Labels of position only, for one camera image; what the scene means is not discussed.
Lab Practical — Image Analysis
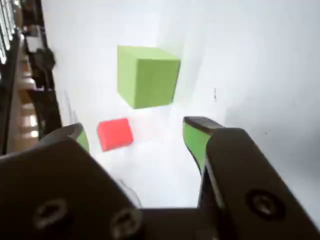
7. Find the green cube block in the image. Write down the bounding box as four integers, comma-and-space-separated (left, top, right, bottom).
116, 45, 181, 110

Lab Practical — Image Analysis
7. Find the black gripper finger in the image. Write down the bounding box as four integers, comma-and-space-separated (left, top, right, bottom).
0, 122, 146, 240
183, 116, 320, 240

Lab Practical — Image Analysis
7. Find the red cube block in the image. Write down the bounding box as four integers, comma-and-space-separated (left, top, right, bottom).
96, 117, 134, 153

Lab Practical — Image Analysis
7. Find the dark background furniture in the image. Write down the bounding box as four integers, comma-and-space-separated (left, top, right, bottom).
22, 23, 63, 137

